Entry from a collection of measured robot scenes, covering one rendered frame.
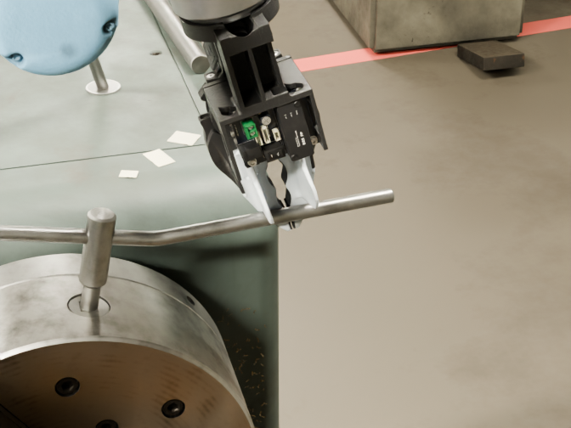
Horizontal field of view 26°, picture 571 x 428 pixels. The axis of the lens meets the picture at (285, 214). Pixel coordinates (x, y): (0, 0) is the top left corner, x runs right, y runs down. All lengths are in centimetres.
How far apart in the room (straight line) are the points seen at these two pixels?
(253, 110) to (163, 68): 47
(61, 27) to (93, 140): 52
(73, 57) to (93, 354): 34
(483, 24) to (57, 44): 388
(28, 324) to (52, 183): 19
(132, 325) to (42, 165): 23
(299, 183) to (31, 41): 35
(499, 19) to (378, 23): 45
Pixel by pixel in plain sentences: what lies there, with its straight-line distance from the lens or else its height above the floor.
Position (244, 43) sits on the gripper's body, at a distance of 85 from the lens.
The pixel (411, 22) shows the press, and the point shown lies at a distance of 442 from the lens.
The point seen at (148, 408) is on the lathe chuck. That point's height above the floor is 116.
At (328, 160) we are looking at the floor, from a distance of 376.
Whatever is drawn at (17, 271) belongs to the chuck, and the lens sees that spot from 105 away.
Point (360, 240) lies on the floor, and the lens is 337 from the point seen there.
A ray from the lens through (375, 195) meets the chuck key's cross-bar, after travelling 100.
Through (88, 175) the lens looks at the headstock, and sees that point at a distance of 114.
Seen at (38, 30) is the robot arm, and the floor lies 155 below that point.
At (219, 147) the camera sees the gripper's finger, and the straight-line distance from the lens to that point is 95.
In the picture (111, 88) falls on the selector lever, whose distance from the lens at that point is 130.
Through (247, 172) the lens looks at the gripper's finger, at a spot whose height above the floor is 134.
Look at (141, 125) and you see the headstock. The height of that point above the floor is 125.
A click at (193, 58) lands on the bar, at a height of 127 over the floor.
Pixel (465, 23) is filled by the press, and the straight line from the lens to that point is 450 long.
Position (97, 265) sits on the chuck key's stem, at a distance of 97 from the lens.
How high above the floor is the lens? 181
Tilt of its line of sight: 31 degrees down
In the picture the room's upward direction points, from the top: straight up
